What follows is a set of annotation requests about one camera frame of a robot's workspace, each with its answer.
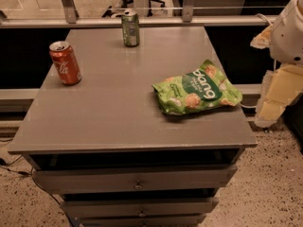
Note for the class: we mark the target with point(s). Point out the grey drawer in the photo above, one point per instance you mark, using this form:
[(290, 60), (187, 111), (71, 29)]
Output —
[(139, 208), (134, 179), (183, 220)]

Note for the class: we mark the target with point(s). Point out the middle grey drawer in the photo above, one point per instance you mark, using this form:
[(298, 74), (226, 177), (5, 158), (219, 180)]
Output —
[(139, 208)]

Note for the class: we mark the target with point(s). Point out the grey metal railing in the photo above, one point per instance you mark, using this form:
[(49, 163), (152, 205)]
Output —
[(87, 13)]

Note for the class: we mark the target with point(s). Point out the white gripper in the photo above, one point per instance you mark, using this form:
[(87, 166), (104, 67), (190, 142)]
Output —
[(288, 37)]

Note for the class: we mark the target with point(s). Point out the red coke can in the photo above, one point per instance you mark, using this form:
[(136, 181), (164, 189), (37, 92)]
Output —
[(64, 59)]

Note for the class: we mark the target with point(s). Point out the black office chair base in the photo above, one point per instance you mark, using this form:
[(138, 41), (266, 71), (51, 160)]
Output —
[(142, 7)]

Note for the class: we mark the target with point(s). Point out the grey drawer cabinet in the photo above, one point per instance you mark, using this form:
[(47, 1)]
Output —
[(111, 118)]

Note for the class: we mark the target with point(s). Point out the green soda can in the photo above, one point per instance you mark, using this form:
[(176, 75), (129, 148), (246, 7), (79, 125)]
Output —
[(130, 28)]

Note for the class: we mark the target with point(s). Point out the bottom grey drawer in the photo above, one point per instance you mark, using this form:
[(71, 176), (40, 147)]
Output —
[(183, 220)]

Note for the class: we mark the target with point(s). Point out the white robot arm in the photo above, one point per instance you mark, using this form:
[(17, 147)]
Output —
[(286, 41)]

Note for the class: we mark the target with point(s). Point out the green rice chip bag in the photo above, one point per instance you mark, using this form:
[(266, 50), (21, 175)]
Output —
[(203, 89)]

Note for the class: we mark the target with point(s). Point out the top grey drawer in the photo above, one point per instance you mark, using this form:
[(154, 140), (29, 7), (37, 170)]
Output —
[(134, 179)]

